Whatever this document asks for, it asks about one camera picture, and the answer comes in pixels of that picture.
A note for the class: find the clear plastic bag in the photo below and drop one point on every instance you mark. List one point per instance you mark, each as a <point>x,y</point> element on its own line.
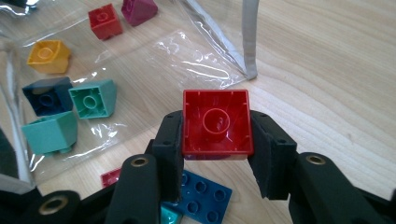
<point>250,37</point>

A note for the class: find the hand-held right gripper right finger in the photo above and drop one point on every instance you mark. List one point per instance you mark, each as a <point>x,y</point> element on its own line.
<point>274,161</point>

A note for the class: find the maroon sloped toy block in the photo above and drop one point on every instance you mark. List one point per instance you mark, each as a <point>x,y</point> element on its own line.
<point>138,11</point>

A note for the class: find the teal toy block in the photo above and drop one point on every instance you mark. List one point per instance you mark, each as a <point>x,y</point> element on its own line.
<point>49,132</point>
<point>93,99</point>
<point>169,215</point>

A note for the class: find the teal cube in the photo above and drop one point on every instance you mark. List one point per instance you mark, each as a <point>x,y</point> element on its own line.
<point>205,193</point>

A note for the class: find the red toy block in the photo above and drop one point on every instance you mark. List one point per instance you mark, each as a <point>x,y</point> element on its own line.
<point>110,178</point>
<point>236,124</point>
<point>105,21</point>

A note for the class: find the orange toy block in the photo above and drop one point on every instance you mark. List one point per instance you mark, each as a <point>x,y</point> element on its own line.
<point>48,56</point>

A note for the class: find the dark blue sloped toy block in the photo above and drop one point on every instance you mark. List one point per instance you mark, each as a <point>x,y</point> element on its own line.
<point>46,96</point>

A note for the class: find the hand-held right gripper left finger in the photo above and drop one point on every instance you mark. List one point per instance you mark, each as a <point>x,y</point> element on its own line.
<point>169,155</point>

